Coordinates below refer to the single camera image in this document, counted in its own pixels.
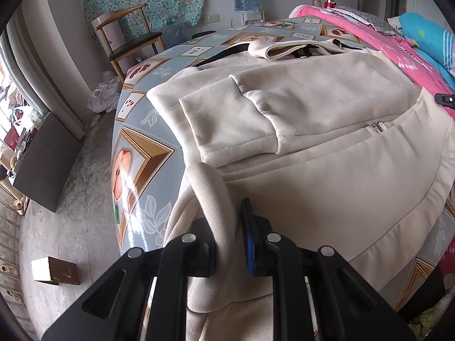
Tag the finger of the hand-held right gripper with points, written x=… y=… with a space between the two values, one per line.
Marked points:
x=446 y=99

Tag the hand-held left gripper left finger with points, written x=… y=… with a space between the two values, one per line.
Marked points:
x=202 y=252

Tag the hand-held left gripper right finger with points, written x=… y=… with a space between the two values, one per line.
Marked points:
x=250 y=252

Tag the beige zip jacket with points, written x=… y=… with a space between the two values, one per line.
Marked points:
x=320 y=170

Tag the blue pillow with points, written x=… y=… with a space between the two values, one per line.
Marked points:
x=426 y=35

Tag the pink floral blanket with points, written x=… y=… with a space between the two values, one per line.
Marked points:
x=391 y=53

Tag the grey lace cloth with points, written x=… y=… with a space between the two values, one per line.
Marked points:
x=373 y=21

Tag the patterned plastic tablecloth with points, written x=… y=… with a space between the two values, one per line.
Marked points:
x=142 y=138

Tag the small brown box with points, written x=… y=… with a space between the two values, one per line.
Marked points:
x=60 y=271

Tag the small glass jar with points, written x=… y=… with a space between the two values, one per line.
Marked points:
x=316 y=2

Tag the person's black pants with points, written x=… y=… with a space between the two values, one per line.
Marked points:
x=426 y=287

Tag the dark grey cabinet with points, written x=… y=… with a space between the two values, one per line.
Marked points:
x=46 y=163

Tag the crumpled clear plastic bag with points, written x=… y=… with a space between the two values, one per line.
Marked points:
x=105 y=92

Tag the metal window grille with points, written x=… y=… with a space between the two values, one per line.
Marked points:
x=10 y=220

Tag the white water dispenser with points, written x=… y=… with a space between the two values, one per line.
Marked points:
x=248 y=17

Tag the wooden chair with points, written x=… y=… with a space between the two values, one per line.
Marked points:
x=135 y=46

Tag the empty clear water jug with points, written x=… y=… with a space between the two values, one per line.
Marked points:
x=176 y=35

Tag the red gift box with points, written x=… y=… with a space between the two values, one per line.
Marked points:
x=12 y=137

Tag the white plastic bag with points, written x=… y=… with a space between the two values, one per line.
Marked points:
x=19 y=117

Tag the grey curtain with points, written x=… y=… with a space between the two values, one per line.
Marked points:
x=46 y=60

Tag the white wall socket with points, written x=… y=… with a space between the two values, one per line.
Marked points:
x=213 y=17

